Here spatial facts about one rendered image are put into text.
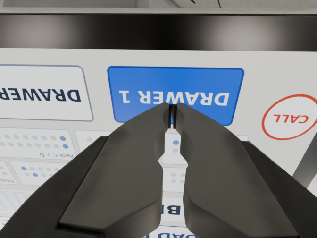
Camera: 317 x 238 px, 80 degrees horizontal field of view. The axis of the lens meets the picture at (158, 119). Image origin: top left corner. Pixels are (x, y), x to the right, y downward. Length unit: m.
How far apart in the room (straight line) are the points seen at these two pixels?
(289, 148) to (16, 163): 0.25
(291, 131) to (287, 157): 0.03
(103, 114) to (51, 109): 0.04
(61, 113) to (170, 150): 0.10
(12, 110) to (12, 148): 0.05
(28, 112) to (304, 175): 0.25
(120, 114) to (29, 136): 0.09
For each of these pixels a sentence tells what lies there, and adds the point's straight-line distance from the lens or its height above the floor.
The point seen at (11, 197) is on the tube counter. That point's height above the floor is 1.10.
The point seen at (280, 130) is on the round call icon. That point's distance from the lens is 0.18.
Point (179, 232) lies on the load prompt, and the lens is 0.28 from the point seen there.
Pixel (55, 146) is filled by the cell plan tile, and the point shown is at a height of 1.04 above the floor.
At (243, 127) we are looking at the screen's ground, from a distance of 0.17.
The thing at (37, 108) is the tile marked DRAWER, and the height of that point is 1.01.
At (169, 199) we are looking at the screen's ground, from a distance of 0.22.
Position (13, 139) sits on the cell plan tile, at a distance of 0.22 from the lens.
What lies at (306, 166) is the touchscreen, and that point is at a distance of 0.22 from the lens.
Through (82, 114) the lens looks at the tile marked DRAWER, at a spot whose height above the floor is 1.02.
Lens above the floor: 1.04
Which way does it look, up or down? 8 degrees down
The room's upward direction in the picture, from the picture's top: 178 degrees counter-clockwise
